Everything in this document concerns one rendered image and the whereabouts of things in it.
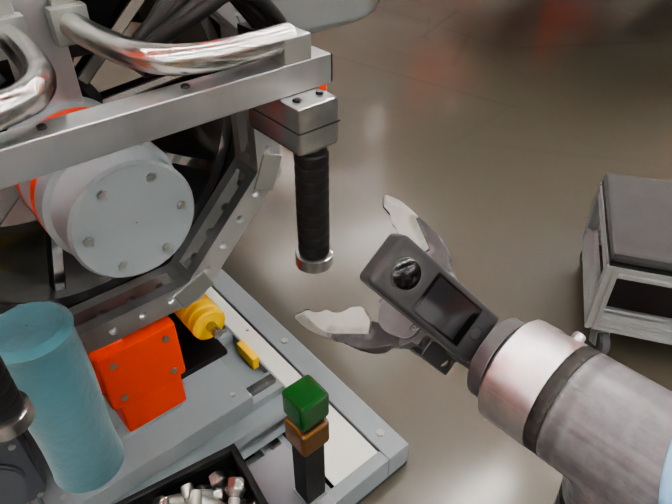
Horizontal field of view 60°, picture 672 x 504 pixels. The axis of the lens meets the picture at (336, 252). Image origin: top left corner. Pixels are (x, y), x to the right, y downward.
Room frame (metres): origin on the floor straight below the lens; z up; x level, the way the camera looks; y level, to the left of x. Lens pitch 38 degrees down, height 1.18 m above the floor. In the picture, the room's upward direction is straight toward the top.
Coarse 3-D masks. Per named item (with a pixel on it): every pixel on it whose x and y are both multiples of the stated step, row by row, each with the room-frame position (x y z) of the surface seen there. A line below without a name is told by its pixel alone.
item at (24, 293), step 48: (144, 0) 0.75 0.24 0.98; (96, 96) 0.70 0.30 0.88; (192, 144) 0.83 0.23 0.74; (0, 192) 0.60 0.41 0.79; (192, 192) 0.77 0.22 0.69; (0, 240) 0.72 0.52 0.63; (48, 240) 0.63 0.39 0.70; (0, 288) 0.59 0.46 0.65; (48, 288) 0.62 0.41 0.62; (96, 288) 0.63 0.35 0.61
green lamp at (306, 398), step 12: (300, 384) 0.42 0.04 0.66; (312, 384) 0.42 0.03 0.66; (288, 396) 0.40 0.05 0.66; (300, 396) 0.40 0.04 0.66; (312, 396) 0.40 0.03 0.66; (324, 396) 0.40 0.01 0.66; (288, 408) 0.40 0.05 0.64; (300, 408) 0.39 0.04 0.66; (312, 408) 0.39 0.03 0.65; (324, 408) 0.40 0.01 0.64; (300, 420) 0.38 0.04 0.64; (312, 420) 0.39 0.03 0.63
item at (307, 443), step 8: (288, 424) 0.40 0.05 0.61; (320, 424) 0.40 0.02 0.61; (328, 424) 0.40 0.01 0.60; (288, 432) 0.40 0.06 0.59; (296, 432) 0.39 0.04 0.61; (312, 432) 0.39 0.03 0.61; (320, 432) 0.40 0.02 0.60; (328, 432) 0.40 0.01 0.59; (296, 440) 0.39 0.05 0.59; (304, 440) 0.38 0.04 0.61; (312, 440) 0.39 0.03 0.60; (320, 440) 0.40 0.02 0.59; (296, 448) 0.39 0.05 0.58; (304, 448) 0.38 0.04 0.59; (312, 448) 0.39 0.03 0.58; (304, 456) 0.38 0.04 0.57
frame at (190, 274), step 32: (224, 32) 0.76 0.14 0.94; (256, 160) 0.72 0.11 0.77; (224, 192) 0.73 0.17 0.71; (256, 192) 0.73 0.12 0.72; (224, 224) 0.68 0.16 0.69; (192, 256) 0.70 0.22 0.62; (224, 256) 0.67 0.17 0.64; (128, 288) 0.62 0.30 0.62; (160, 288) 0.62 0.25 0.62; (192, 288) 0.63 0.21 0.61; (96, 320) 0.56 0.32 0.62; (128, 320) 0.57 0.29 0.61
